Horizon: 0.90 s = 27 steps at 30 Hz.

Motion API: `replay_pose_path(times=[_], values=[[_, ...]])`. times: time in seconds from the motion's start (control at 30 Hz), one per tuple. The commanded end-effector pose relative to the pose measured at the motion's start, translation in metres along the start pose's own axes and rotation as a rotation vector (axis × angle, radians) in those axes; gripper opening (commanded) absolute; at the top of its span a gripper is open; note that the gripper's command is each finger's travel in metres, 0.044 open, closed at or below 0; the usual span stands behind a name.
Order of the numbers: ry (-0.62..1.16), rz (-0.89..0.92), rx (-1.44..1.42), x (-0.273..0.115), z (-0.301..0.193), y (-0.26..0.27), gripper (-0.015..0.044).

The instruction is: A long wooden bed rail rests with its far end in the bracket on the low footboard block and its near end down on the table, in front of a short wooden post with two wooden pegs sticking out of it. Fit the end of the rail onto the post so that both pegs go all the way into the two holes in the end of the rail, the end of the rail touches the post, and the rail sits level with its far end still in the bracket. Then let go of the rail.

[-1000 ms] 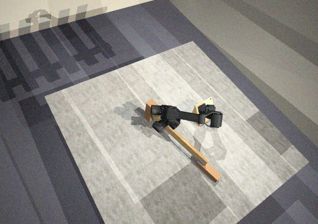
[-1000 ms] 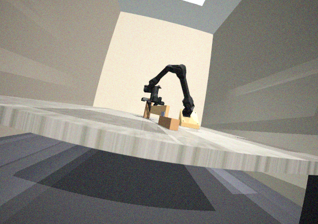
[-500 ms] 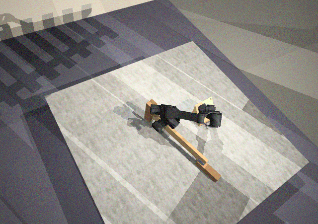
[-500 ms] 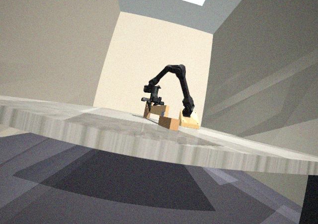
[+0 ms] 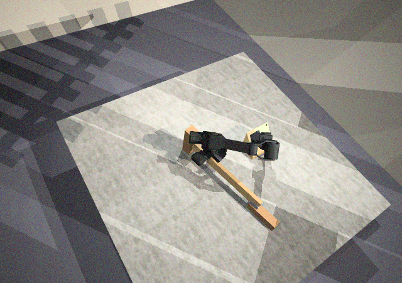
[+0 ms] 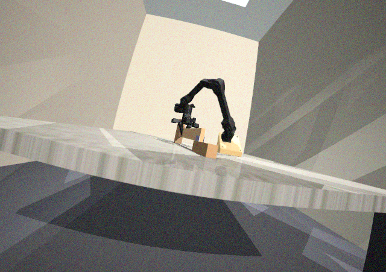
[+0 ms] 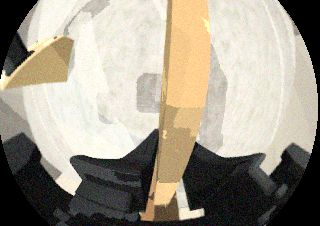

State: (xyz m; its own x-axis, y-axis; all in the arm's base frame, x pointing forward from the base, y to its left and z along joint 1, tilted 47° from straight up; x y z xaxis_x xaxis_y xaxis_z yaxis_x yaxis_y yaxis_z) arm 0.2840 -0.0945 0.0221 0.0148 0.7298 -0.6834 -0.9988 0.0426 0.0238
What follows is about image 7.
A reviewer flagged long tan wooden rail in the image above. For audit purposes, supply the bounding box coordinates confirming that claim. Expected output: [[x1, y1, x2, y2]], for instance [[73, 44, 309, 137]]
[[153, 0, 211, 206]]

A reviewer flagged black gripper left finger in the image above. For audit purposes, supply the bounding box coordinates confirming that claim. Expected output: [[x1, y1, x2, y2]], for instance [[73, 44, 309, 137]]
[[69, 127, 160, 213]]

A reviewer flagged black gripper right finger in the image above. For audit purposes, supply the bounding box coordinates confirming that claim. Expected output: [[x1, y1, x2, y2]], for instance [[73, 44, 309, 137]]
[[181, 142, 267, 211]]

